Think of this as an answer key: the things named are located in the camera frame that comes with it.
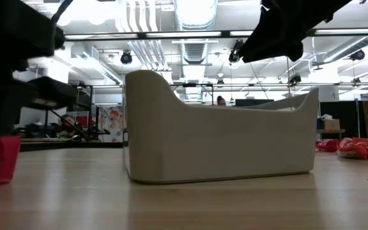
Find long ceiling light strip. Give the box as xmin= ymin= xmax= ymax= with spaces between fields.
xmin=64 ymin=27 xmax=368 ymax=42

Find orange candy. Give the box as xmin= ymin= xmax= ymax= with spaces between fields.
xmin=336 ymin=137 xmax=368 ymax=160

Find black partition panel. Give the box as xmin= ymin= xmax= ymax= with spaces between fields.
xmin=319 ymin=100 xmax=364 ymax=140

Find cardboard box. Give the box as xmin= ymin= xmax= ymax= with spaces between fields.
xmin=323 ymin=118 xmax=341 ymax=131

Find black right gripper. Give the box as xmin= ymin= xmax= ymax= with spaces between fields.
xmin=238 ymin=0 xmax=327 ymax=63

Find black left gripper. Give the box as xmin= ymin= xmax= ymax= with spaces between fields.
xmin=0 ymin=59 xmax=78 ymax=137

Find black ceiling rail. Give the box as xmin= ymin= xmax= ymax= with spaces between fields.
xmin=171 ymin=81 xmax=368 ymax=88

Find black track light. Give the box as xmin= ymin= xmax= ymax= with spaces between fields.
xmin=349 ymin=49 xmax=366 ymax=61
xmin=288 ymin=73 xmax=302 ymax=86
xmin=228 ymin=38 xmax=245 ymax=64
xmin=119 ymin=50 xmax=134 ymax=65

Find floral banner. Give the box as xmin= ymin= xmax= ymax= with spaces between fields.
xmin=98 ymin=105 xmax=124 ymax=143

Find thin hanging cord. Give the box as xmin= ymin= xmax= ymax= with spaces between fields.
xmin=284 ymin=57 xmax=292 ymax=98

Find wooden side table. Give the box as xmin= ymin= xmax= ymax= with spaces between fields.
xmin=316 ymin=128 xmax=346 ymax=134

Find silver air duct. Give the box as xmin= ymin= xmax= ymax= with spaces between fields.
xmin=172 ymin=0 xmax=219 ymax=65

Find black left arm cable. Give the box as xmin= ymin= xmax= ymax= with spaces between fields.
xmin=50 ymin=0 xmax=75 ymax=25

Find black metal rack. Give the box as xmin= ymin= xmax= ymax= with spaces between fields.
xmin=72 ymin=83 xmax=95 ymax=141

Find wide black monitor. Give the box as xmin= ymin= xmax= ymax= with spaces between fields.
xmin=234 ymin=98 xmax=275 ymax=108

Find light grey plastic bin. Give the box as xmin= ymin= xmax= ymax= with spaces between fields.
xmin=123 ymin=69 xmax=319 ymax=185

